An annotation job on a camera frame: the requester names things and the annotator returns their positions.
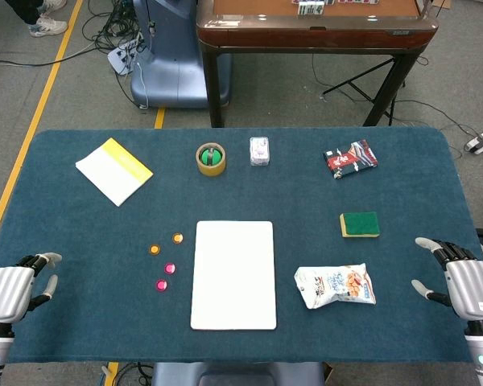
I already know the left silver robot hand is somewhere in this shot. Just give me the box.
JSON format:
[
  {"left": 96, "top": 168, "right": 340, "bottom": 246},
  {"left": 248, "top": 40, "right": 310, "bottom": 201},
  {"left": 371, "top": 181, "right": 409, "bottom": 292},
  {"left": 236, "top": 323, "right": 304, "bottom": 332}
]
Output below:
[{"left": 0, "top": 252, "right": 64, "bottom": 325}]

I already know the person in black trousers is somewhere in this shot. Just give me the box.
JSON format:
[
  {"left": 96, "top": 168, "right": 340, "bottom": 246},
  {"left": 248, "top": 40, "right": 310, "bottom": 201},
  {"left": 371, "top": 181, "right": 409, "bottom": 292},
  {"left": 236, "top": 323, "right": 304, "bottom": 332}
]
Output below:
[{"left": 3, "top": 0, "right": 45, "bottom": 25}]

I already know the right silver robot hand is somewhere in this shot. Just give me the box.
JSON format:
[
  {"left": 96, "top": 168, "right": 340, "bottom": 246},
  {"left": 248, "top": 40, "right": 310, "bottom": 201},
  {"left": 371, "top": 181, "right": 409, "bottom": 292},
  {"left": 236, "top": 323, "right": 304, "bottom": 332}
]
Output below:
[{"left": 411, "top": 236, "right": 483, "bottom": 322}]

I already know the blue machine pedestal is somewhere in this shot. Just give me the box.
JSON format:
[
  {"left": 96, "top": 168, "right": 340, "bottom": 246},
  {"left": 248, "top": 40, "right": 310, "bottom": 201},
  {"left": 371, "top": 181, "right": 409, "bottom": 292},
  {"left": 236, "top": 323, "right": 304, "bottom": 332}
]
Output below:
[{"left": 130, "top": 0, "right": 233, "bottom": 109}]

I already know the blue table cloth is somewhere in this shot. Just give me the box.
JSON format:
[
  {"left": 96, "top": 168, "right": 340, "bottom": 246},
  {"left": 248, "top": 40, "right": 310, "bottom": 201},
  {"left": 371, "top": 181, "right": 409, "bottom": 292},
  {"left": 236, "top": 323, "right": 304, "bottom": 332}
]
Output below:
[{"left": 0, "top": 127, "right": 483, "bottom": 365}]

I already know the brown packing tape roll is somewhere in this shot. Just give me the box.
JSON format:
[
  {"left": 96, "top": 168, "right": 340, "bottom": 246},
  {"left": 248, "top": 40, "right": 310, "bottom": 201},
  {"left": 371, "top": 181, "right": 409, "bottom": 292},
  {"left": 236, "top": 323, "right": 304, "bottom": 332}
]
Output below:
[{"left": 196, "top": 142, "right": 228, "bottom": 176}]

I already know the white rectangular board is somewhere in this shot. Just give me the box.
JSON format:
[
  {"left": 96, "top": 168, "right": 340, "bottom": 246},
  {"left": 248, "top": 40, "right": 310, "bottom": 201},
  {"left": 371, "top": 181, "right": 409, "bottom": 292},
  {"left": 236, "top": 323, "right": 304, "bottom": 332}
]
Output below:
[{"left": 190, "top": 220, "right": 278, "bottom": 331}]

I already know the white sneaker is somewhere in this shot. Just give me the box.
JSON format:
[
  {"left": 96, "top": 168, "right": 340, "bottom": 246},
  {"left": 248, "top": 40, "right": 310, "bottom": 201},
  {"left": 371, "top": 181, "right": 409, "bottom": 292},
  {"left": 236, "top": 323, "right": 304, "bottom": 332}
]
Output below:
[
  {"left": 28, "top": 16, "right": 68, "bottom": 38},
  {"left": 39, "top": 0, "right": 68, "bottom": 15}
]

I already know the green and yellow sponge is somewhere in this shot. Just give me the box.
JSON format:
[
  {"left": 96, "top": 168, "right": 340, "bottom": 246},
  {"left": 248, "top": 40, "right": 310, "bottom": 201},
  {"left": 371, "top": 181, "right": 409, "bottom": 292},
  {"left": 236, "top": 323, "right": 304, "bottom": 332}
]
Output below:
[{"left": 339, "top": 211, "right": 381, "bottom": 239}]

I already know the white power strip with plugs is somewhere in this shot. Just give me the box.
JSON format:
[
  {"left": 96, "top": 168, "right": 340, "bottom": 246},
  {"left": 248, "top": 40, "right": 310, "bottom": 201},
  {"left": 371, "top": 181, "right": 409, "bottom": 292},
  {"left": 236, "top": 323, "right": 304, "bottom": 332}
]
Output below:
[{"left": 106, "top": 34, "right": 146, "bottom": 76}]

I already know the green and black ball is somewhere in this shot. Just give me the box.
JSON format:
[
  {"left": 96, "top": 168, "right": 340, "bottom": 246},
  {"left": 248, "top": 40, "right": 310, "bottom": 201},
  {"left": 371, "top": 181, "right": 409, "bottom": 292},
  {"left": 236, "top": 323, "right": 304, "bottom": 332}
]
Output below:
[{"left": 200, "top": 146, "right": 223, "bottom": 166}]

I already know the white snack bag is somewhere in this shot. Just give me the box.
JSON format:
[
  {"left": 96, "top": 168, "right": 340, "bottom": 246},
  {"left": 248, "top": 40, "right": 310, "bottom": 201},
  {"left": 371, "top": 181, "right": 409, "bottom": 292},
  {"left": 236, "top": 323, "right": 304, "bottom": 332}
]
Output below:
[{"left": 293, "top": 263, "right": 377, "bottom": 310}]

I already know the white and yellow notebook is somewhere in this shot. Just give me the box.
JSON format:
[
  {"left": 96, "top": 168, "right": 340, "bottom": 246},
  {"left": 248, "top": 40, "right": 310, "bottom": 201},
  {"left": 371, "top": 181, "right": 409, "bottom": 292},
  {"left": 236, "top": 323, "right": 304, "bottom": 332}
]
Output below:
[{"left": 75, "top": 138, "right": 155, "bottom": 207}]

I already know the dark printed card box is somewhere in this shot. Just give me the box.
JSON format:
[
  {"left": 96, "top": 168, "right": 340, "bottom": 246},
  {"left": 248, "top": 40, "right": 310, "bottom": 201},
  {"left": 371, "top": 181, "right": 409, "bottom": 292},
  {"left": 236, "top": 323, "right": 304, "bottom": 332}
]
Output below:
[{"left": 322, "top": 138, "right": 379, "bottom": 180}]

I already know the clear box of purple clips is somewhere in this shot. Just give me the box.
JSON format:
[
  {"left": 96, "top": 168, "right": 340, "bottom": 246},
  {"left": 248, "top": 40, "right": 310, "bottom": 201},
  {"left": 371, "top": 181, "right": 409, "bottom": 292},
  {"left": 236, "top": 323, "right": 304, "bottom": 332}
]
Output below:
[{"left": 249, "top": 136, "right": 272, "bottom": 167}]

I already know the brown mahjong table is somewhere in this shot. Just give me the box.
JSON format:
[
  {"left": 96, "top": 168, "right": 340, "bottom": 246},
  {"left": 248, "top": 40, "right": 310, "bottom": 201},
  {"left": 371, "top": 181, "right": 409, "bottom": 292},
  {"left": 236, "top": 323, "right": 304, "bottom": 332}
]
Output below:
[{"left": 196, "top": 0, "right": 439, "bottom": 129}]

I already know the black floor cable bundle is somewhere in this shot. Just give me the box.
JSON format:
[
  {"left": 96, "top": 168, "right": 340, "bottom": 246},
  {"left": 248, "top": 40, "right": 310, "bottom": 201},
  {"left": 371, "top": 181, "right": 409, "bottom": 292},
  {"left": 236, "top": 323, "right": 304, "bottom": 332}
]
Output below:
[{"left": 89, "top": 0, "right": 150, "bottom": 53}]

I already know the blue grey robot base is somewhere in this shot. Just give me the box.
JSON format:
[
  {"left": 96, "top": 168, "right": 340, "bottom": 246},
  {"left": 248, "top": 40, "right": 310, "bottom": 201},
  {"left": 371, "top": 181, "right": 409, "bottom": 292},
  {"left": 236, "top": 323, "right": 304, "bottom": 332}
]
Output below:
[{"left": 151, "top": 361, "right": 327, "bottom": 386}]

